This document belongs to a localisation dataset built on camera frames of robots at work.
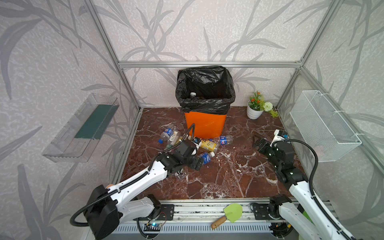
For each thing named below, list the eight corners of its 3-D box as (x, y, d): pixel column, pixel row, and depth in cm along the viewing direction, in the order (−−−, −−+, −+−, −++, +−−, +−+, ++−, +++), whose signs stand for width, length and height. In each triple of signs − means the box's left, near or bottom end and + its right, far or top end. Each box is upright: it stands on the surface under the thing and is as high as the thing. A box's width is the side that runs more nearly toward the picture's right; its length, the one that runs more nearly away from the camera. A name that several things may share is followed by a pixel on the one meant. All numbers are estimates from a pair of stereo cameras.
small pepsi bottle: (219, 145, 100) (220, 142, 97) (219, 138, 103) (219, 135, 100) (232, 145, 100) (233, 142, 97) (231, 138, 103) (232, 135, 100)
